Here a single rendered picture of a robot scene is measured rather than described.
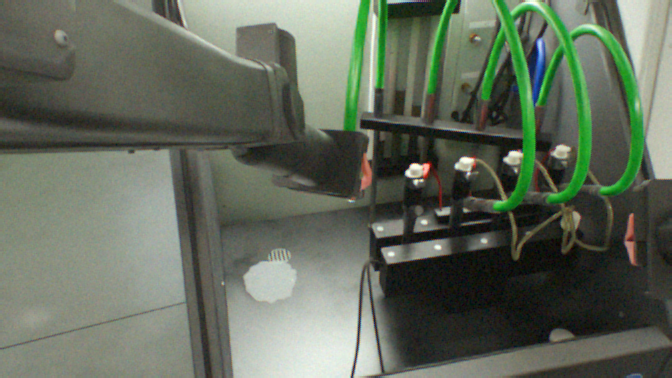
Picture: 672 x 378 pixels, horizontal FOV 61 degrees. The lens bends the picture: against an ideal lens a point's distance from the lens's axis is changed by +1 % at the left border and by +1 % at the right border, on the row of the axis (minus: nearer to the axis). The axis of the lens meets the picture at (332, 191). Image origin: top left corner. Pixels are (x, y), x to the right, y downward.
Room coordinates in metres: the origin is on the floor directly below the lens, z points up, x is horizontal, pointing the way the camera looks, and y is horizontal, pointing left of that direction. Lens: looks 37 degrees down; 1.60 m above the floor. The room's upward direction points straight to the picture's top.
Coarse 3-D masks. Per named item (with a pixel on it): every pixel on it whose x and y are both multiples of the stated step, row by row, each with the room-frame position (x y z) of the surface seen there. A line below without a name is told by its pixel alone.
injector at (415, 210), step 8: (408, 176) 0.68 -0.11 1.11; (408, 184) 0.68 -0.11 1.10; (408, 192) 0.68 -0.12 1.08; (416, 192) 0.68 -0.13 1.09; (408, 200) 0.68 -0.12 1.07; (416, 200) 0.68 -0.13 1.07; (408, 208) 0.68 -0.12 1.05; (416, 208) 0.66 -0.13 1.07; (408, 216) 0.68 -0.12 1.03; (416, 216) 0.69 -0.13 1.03; (408, 224) 0.68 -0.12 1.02; (408, 232) 0.68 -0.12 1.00; (408, 240) 0.68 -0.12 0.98
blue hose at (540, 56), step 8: (536, 48) 0.94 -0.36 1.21; (544, 48) 0.91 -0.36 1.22; (536, 56) 0.94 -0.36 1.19; (544, 56) 0.90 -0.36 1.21; (536, 64) 0.95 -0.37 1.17; (544, 64) 0.90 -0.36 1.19; (528, 72) 0.95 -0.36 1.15; (536, 80) 0.89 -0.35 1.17; (536, 88) 0.89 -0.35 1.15; (536, 96) 0.88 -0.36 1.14
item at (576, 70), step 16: (512, 16) 0.80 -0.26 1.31; (544, 16) 0.72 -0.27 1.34; (560, 32) 0.68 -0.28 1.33; (496, 48) 0.83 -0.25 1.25; (496, 64) 0.83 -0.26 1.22; (576, 64) 0.64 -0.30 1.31; (576, 80) 0.63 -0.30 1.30; (576, 96) 0.62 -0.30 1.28; (480, 112) 0.83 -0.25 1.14; (480, 128) 0.83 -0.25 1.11; (576, 176) 0.58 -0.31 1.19; (528, 192) 0.66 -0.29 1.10; (544, 192) 0.63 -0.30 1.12; (560, 192) 0.60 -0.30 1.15; (576, 192) 0.58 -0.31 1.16
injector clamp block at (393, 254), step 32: (384, 224) 0.73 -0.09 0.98; (416, 224) 0.73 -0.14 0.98; (448, 224) 0.73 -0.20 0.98; (480, 224) 0.73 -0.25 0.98; (384, 256) 0.65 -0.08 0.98; (416, 256) 0.65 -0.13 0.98; (448, 256) 0.65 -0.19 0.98; (480, 256) 0.67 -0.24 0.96; (544, 256) 0.69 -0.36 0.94; (384, 288) 0.64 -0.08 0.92; (416, 288) 0.64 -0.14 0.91; (448, 288) 0.67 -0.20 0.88; (480, 288) 0.67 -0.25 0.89
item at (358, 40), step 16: (368, 0) 0.62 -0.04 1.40; (384, 0) 0.85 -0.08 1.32; (368, 16) 0.60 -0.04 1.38; (384, 16) 0.86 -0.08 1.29; (384, 32) 0.87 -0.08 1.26; (352, 48) 0.57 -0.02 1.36; (384, 48) 0.88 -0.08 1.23; (352, 64) 0.56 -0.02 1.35; (384, 64) 0.88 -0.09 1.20; (352, 80) 0.54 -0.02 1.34; (352, 96) 0.53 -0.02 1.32; (352, 112) 0.53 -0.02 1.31; (352, 128) 0.52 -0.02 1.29
